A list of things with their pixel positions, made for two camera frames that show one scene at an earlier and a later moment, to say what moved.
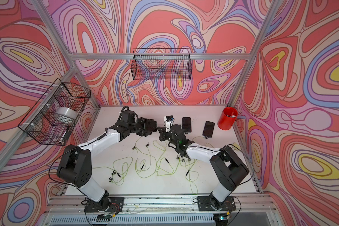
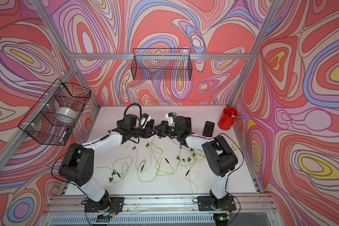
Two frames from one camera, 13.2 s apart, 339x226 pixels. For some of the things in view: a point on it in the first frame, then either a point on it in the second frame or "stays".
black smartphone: (151, 125) stays
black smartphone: (208, 129) stays
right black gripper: (162, 131) to (164, 126)
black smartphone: (187, 124) stays
